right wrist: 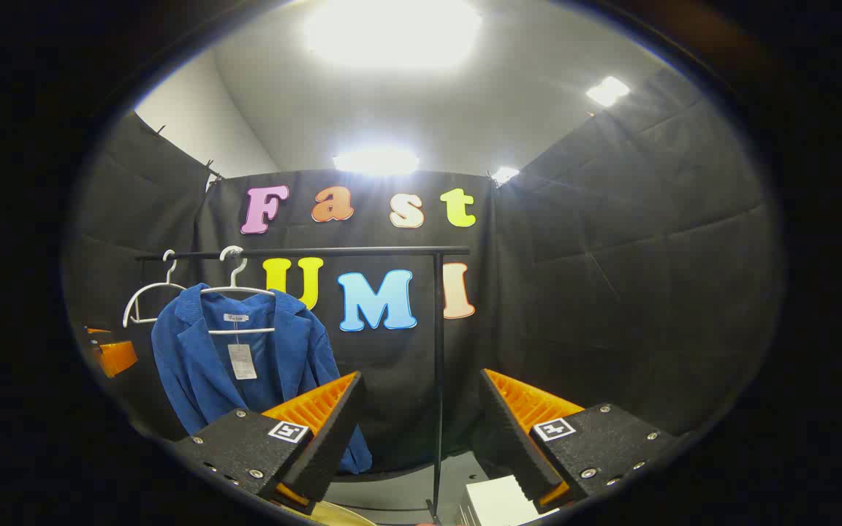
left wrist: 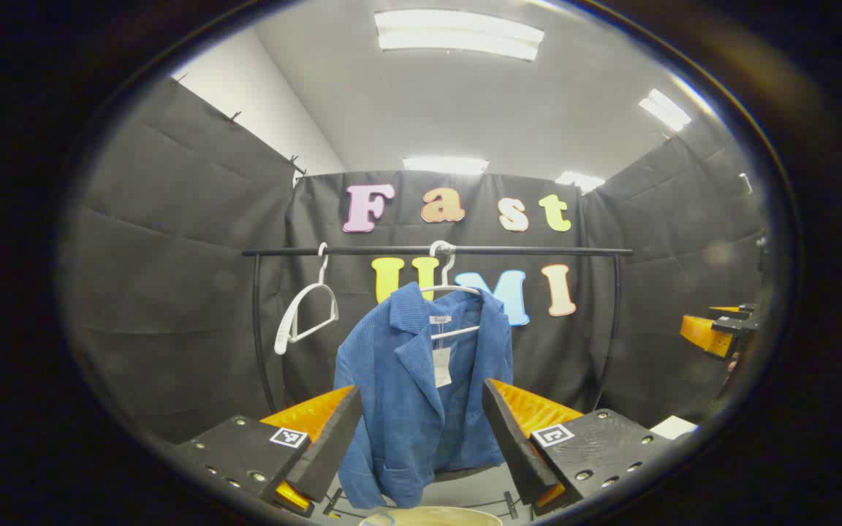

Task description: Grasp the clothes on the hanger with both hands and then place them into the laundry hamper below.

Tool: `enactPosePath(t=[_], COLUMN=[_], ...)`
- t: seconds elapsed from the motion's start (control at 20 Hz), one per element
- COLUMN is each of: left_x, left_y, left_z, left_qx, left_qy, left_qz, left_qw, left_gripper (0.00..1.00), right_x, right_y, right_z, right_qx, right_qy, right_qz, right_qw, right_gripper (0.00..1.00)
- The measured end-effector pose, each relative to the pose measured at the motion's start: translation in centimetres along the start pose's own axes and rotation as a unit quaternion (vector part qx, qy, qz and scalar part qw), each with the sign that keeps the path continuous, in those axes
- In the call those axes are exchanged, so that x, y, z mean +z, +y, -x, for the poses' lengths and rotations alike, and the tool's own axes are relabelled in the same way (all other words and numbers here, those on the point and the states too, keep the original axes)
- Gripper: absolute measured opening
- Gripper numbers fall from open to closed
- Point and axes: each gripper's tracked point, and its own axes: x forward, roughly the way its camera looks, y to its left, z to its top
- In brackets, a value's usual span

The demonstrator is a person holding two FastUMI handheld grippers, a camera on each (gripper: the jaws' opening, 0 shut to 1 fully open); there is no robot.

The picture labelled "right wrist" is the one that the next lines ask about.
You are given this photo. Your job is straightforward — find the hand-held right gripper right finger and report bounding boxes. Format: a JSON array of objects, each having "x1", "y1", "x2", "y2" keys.
[{"x1": 479, "y1": 367, "x2": 686, "y2": 512}]

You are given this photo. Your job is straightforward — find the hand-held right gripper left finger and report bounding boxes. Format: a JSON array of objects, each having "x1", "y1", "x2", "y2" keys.
[{"x1": 172, "y1": 370, "x2": 368, "y2": 517}]

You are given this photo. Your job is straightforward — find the cream laundry hamper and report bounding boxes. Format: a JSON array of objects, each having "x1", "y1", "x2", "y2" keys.
[{"x1": 310, "y1": 500, "x2": 379, "y2": 526}]

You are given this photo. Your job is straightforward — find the blue corduroy jacket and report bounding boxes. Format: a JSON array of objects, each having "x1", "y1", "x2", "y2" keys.
[{"x1": 151, "y1": 283, "x2": 373, "y2": 475}]

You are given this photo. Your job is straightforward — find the white clothes hanger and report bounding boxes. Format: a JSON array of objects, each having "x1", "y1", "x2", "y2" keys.
[
  {"x1": 122, "y1": 249, "x2": 189, "y2": 329},
  {"x1": 200, "y1": 245, "x2": 277, "y2": 336}
]

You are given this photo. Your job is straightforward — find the black metal clothes rack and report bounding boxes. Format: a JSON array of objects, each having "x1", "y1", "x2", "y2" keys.
[{"x1": 134, "y1": 245, "x2": 471, "y2": 525}]

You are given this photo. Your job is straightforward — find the black backdrop cloth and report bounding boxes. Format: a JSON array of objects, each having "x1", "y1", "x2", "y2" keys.
[{"x1": 63, "y1": 66, "x2": 784, "y2": 476}]

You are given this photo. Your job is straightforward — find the ceiling light panel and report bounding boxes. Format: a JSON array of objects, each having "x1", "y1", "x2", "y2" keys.
[{"x1": 304, "y1": 0, "x2": 483, "y2": 70}]

